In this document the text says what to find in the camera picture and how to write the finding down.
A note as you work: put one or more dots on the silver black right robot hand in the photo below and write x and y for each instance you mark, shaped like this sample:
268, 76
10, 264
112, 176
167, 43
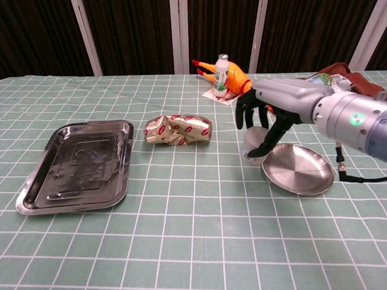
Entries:
287, 96

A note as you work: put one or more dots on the small white jar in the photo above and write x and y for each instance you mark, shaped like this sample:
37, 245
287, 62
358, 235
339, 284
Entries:
252, 139

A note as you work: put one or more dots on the gold foil snack bag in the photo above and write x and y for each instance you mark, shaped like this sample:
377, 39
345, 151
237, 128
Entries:
181, 130

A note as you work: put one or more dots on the blue silver right robot arm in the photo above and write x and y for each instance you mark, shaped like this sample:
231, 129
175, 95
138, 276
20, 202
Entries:
347, 121

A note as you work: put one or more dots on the yellow rubber chicken toy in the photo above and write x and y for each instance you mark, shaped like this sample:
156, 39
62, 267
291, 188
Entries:
237, 79

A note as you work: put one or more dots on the crumpled white green snack bag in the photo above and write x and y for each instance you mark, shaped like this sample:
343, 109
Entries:
338, 81

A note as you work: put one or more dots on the white red printed card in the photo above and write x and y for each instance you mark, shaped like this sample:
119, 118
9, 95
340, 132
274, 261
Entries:
230, 98

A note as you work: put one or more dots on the white drink bottle green label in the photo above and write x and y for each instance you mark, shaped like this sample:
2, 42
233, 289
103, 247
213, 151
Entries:
220, 75

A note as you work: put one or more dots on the round steel plate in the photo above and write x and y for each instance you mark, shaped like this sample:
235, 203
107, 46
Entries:
296, 172

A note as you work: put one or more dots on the brown cloth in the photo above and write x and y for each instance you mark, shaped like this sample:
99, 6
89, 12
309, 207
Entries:
362, 84

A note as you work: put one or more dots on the dark pleated curtain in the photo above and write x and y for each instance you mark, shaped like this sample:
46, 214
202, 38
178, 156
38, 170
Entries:
136, 36

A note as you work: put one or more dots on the green checked tablecloth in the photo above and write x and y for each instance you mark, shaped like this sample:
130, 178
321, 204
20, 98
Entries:
193, 241

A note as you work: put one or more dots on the rectangular steel tray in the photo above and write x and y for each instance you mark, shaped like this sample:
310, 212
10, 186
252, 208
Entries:
75, 169

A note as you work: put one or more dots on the white double frame post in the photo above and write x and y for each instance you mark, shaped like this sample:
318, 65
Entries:
179, 36

